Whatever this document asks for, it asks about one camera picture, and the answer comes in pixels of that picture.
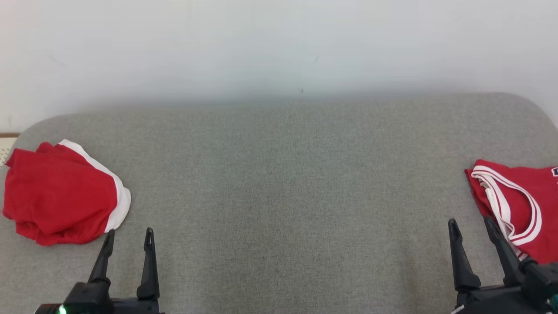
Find white perforated panel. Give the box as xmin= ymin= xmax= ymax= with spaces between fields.
xmin=0 ymin=133 xmax=20 ymax=168

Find red shorts with white stripe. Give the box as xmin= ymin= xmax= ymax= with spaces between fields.
xmin=2 ymin=140 xmax=131 ymax=246

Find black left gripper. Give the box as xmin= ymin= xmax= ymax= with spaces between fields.
xmin=35 ymin=228 xmax=164 ymax=314

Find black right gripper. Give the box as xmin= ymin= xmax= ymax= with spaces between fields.
xmin=448 ymin=217 xmax=558 ymax=314

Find red and white t-shirt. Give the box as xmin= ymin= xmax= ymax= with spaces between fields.
xmin=465 ymin=159 xmax=558 ymax=265

